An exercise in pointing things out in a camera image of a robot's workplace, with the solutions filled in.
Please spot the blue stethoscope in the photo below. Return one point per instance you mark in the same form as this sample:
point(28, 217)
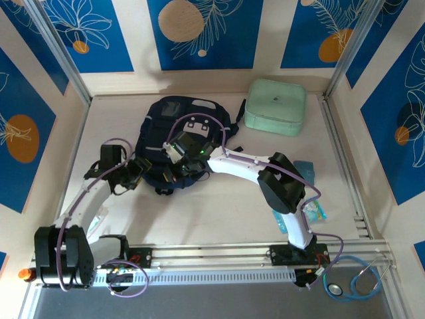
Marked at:
point(365, 289)

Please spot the orange emergency stop button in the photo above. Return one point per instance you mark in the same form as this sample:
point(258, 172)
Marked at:
point(25, 275)

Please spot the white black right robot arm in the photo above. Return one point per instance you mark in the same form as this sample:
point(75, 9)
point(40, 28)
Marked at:
point(239, 167)

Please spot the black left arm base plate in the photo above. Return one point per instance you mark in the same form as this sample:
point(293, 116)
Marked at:
point(139, 257)

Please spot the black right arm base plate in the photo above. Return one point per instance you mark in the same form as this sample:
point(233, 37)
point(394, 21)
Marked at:
point(280, 255)

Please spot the aluminium corner post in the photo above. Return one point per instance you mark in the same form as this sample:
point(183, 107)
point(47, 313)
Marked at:
point(59, 53)
point(355, 46)

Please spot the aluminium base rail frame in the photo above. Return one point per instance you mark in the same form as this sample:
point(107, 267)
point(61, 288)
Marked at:
point(216, 254)

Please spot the blue wet wipes packet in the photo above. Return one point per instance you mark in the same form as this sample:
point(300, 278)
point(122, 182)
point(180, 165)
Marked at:
point(315, 209)

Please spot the navy blue backpack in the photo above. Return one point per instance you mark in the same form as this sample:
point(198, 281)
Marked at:
point(156, 133)

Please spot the teal pouch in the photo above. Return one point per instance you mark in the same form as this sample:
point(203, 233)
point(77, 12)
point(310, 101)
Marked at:
point(305, 171)

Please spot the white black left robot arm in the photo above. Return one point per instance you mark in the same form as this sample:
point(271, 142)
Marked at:
point(86, 206)

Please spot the aluminium side rail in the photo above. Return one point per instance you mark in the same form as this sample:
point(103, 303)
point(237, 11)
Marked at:
point(345, 166)

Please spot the mint green zip case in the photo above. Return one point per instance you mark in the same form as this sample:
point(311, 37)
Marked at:
point(275, 103)

